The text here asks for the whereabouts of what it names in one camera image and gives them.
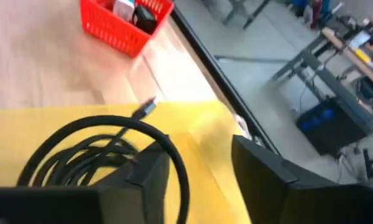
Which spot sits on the black computer tower blue lights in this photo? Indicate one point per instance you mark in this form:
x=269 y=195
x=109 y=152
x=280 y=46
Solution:
x=329 y=133

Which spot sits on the red plastic basket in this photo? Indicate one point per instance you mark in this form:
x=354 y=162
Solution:
x=112 y=31

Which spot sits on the white blue charger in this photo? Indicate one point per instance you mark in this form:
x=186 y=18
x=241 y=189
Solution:
x=123 y=9

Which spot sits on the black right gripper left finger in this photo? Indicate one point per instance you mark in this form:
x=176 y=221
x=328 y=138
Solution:
x=81 y=205

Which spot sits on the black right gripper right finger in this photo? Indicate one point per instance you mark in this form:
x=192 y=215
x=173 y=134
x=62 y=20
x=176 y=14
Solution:
x=283 y=199

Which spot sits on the wooden desk with grey frame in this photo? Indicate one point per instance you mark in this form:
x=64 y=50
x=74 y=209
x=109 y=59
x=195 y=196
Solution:
x=340 y=90

